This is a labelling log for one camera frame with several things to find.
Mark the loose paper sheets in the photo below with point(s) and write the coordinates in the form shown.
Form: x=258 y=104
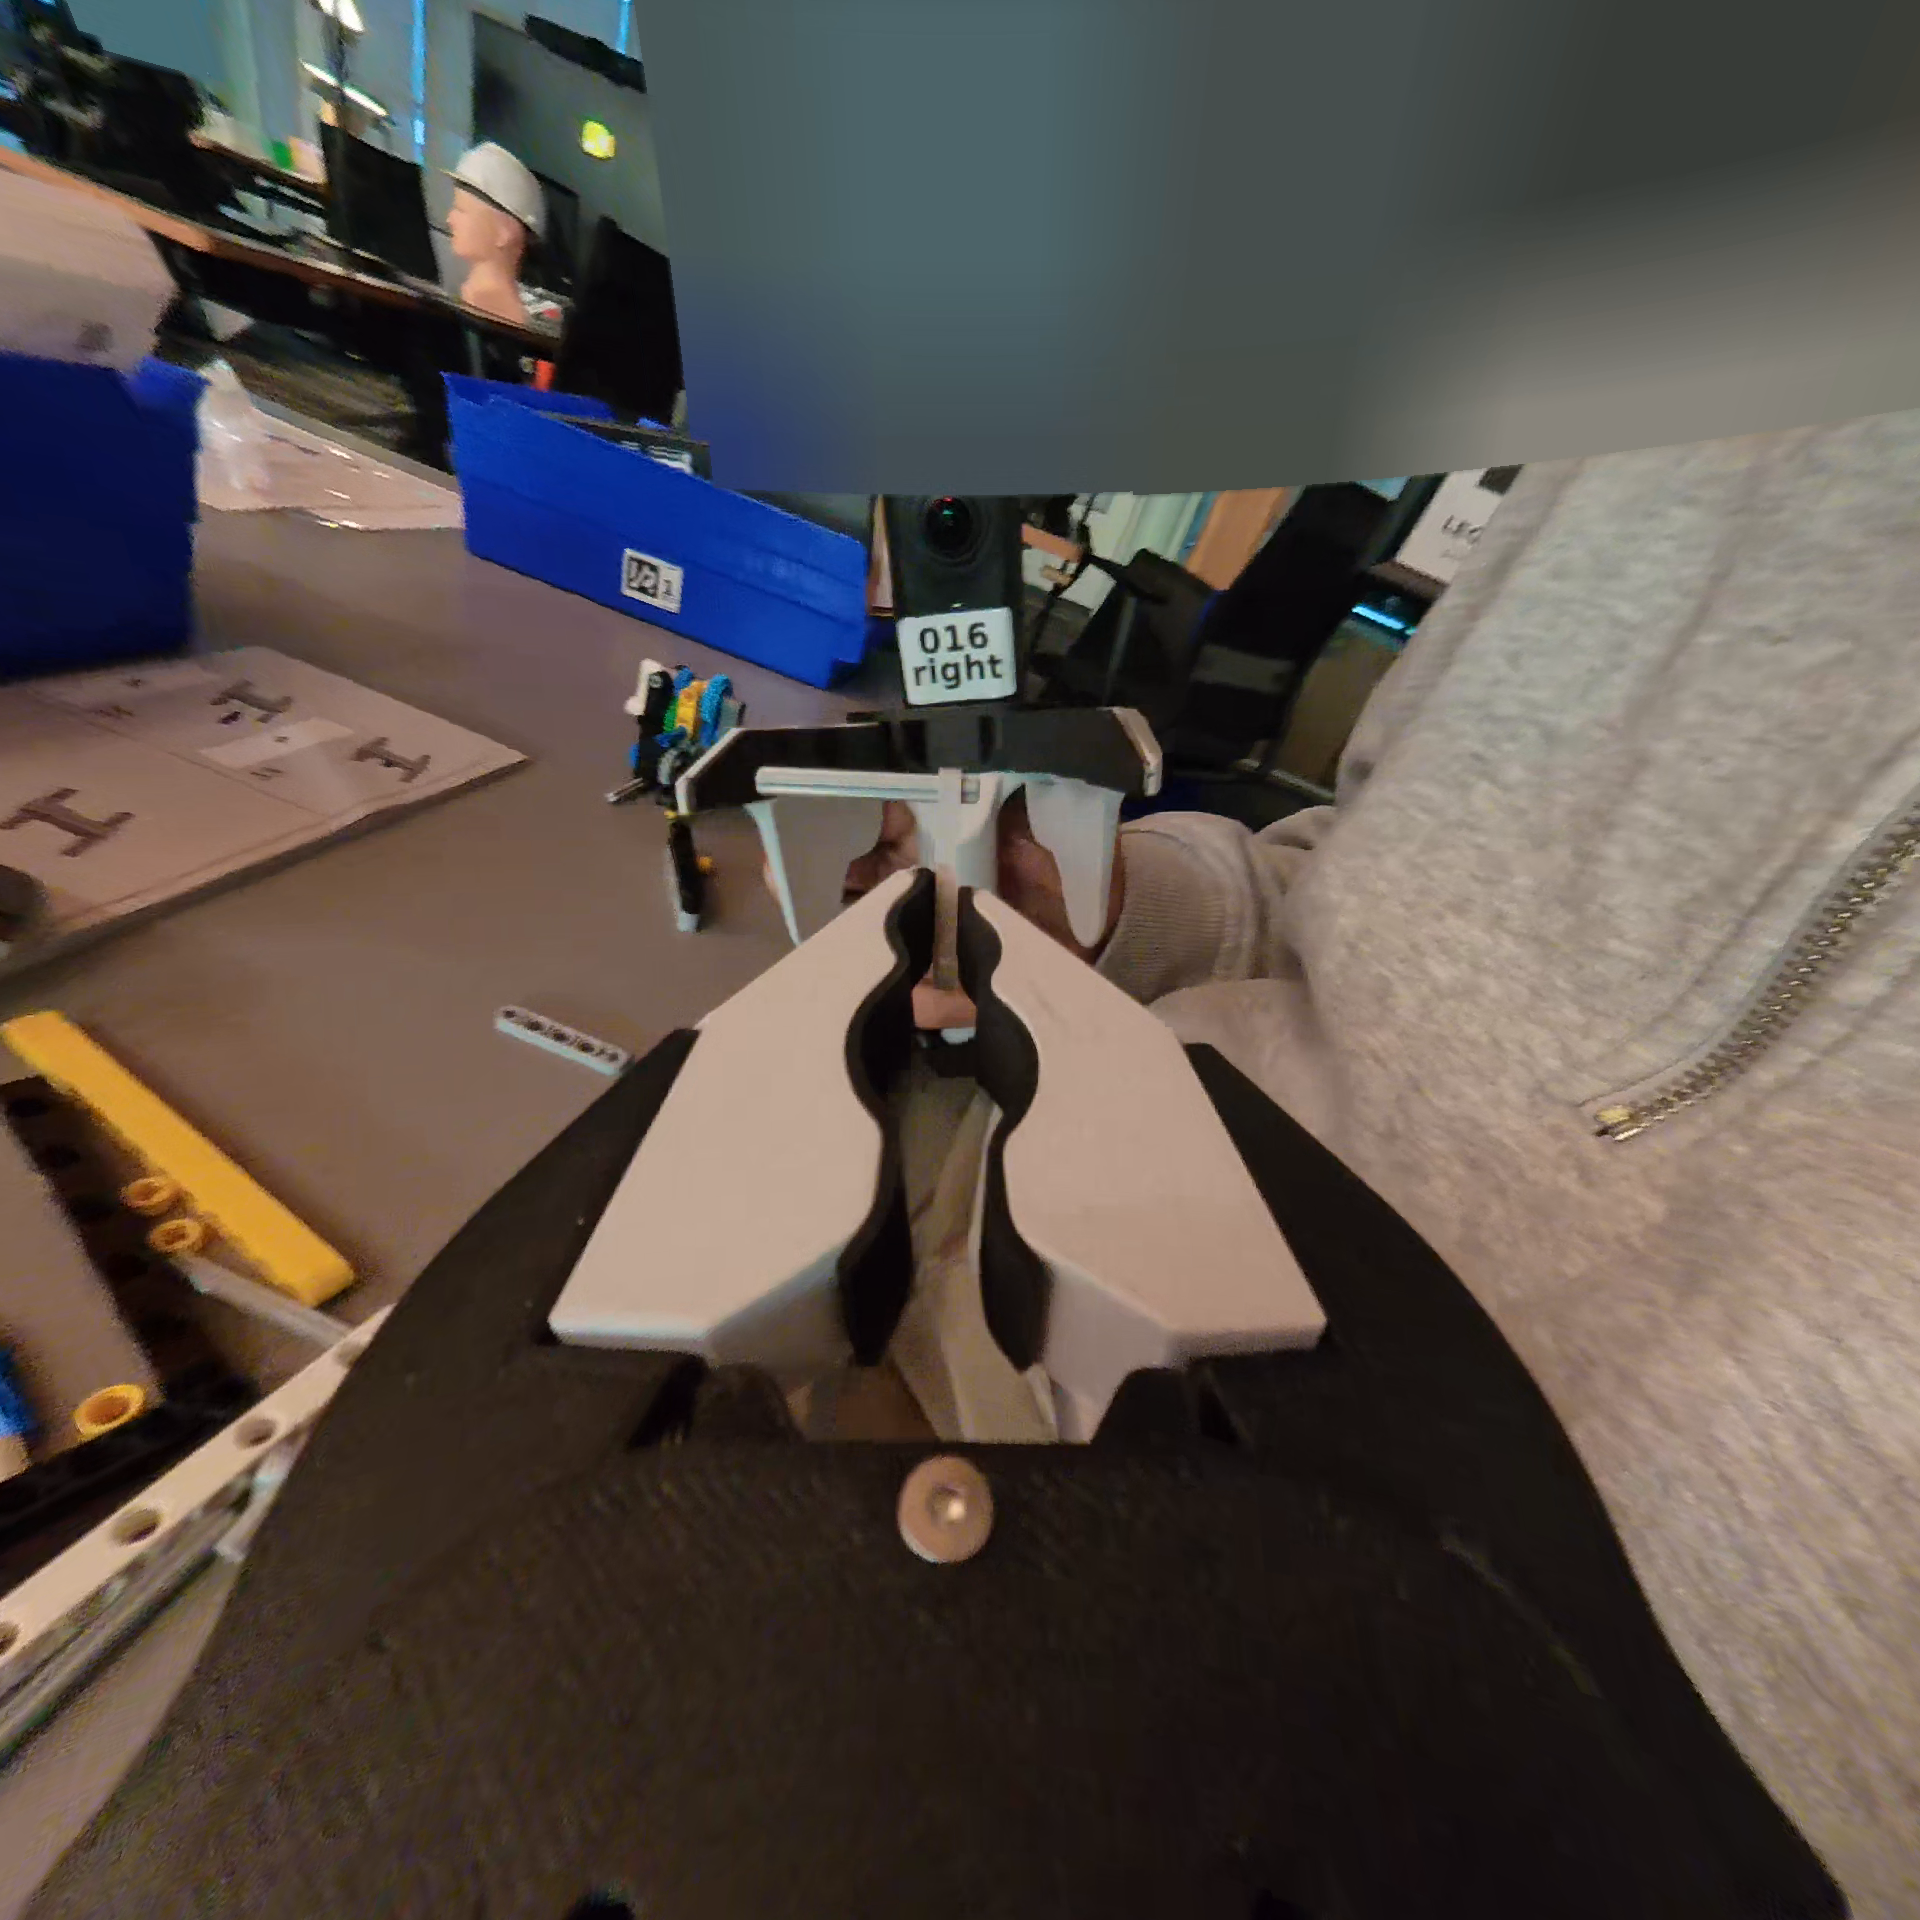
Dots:
x=360 y=482

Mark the white paper box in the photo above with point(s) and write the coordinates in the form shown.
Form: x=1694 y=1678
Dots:
x=75 y=270

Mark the wooden door panel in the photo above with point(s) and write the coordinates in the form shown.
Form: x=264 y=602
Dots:
x=1237 y=534

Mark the long black lego beam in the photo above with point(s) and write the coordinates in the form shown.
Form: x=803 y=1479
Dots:
x=89 y=1200

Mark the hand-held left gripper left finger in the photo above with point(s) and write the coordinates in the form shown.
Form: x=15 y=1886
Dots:
x=720 y=1186

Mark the long wooden desk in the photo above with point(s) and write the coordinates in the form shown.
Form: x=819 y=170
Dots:
x=301 y=270

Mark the person's right forearm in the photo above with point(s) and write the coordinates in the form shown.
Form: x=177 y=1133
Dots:
x=1214 y=916

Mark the blue bin with tag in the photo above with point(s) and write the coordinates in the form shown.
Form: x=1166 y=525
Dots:
x=569 y=510

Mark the yellow lego beam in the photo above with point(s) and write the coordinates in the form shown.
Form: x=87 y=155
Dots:
x=182 y=1155

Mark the black office chair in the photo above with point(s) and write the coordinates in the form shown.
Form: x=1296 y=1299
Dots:
x=1261 y=630

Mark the small colourful lego assembly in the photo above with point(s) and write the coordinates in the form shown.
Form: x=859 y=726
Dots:
x=675 y=720

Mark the thin grey lego beam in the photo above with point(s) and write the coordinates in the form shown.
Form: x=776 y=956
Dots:
x=953 y=932

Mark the small grey lego beam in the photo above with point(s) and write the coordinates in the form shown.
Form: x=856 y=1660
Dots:
x=562 y=1039

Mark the clear plastic bag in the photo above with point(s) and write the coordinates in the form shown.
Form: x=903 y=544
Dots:
x=234 y=428

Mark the white hard hat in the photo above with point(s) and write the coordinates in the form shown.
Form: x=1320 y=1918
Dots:
x=504 y=181

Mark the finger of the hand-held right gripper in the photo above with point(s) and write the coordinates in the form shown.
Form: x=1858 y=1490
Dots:
x=809 y=743
x=1095 y=743

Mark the short black lego beam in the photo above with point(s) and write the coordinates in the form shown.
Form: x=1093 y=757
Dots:
x=89 y=1500

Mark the large dark display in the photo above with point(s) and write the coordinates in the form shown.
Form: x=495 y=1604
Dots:
x=557 y=107

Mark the lego instruction booklet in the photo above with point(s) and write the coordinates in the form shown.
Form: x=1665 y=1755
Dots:
x=225 y=781

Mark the large blue storage bin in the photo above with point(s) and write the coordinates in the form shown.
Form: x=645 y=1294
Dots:
x=89 y=510

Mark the mannequin head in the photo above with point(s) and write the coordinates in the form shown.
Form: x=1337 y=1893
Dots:
x=487 y=264

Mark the black box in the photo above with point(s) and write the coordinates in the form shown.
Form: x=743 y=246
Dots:
x=638 y=447

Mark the black monitor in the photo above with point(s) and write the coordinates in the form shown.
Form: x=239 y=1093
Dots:
x=622 y=323
x=383 y=202

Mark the black and white lego piece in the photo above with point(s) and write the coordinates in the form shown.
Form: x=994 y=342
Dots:
x=686 y=878

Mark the white lego beam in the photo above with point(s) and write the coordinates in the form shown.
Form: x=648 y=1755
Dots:
x=195 y=1485

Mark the person's right hand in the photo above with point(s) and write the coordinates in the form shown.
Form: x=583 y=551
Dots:
x=1019 y=869

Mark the white lettered sign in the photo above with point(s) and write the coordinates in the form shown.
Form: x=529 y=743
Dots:
x=1464 y=525

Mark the short grey lego axle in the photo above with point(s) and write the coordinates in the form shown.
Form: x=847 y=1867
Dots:
x=270 y=1302

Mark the blue lego pin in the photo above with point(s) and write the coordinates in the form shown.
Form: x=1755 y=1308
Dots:
x=11 y=1412

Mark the long grey lego axle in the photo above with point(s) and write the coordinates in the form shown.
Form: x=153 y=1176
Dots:
x=89 y=1664

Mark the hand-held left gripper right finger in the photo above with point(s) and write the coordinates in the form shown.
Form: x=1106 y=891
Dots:
x=1154 y=1186

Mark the orange lego bush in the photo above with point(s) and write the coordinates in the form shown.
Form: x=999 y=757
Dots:
x=110 y=1412
x=151 y=1194
x=179 y=1238

